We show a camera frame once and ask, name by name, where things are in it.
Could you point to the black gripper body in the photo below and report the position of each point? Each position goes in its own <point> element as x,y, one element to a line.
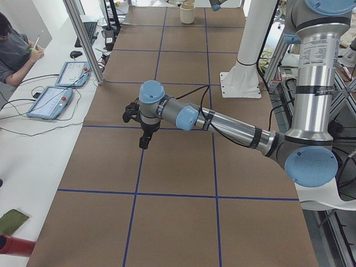
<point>149,128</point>

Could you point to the white ribbed mug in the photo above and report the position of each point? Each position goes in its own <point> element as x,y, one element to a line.
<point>187,13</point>

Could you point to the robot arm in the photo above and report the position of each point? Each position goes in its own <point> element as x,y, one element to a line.
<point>216,4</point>
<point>305,150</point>

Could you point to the blue teach pendant far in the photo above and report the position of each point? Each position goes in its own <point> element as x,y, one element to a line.
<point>73,74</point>

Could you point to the blue teach pendant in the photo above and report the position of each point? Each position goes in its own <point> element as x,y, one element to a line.
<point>73,74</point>
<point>51,102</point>

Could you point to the blue teach pendant near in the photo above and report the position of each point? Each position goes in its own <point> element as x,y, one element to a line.
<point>51,102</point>

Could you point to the black box with label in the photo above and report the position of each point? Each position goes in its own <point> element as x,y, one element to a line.
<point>110,38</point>

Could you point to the black computer mouse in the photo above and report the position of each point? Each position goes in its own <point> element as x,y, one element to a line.
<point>75,54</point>

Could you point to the black keyboard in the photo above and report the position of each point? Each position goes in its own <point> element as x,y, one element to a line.
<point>90,28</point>

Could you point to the person in grey shirt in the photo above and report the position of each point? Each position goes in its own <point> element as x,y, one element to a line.
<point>18,54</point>

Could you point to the green cloth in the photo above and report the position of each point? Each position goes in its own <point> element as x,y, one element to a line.
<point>11,221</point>

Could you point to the red cylinder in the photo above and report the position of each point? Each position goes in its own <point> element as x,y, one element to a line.
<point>16,247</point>

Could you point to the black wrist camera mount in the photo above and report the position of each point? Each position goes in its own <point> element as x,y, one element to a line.
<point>132,112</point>

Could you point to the white camera stand base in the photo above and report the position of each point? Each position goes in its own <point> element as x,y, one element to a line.
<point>242,80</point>

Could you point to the aluminium frame post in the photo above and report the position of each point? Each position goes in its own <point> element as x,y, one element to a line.
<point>75,18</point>

